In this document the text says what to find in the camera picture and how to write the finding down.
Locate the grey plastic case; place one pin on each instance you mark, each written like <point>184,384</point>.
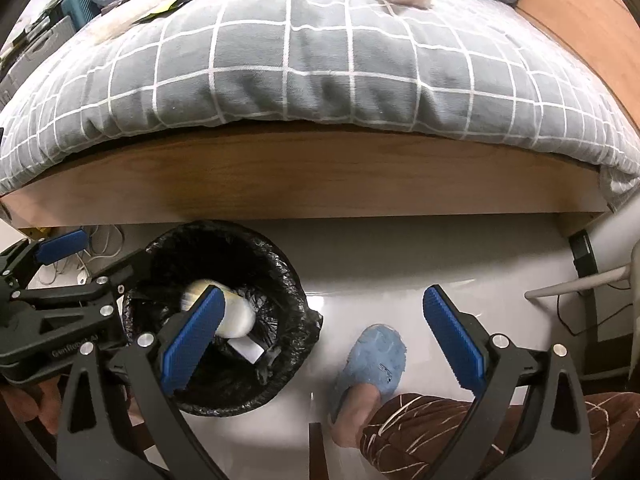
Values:
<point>35,60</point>

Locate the white paper scrap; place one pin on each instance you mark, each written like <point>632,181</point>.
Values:
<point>247,350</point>

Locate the grey checked bedsheet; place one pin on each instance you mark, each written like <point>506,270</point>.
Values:
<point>325,60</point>

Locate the white plastic bottle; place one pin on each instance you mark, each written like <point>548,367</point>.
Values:
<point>240,317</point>

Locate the brown patterned pants leg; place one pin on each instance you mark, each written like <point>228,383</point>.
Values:
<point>425,435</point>

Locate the teal plastic box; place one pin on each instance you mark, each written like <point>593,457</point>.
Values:
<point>80,10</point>

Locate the trash bin with black bag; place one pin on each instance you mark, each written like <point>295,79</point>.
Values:
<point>240,250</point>

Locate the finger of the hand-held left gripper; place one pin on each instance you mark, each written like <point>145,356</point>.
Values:
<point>107,280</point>
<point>62,247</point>

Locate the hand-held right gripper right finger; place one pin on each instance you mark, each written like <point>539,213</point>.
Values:
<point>455,340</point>

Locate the black bed leg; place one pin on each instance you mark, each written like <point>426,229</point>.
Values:
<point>582,255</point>

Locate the blue fuzzy slipper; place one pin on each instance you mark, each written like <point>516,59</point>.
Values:
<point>372,360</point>

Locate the translucent plastic sheet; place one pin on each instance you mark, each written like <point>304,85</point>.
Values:
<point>120,22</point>

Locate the white chair frame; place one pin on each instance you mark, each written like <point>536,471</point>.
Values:
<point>575,285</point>

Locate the wooden bed frame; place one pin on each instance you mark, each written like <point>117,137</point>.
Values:
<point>325,175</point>

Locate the yellow and black wrapper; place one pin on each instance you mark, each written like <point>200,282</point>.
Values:
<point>167,7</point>

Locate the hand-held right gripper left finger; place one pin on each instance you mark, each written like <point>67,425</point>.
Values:
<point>195,340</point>

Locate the person's bare ankle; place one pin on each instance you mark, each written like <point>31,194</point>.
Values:
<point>357,410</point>

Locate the person's left hand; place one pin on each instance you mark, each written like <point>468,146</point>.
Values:
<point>32,402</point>

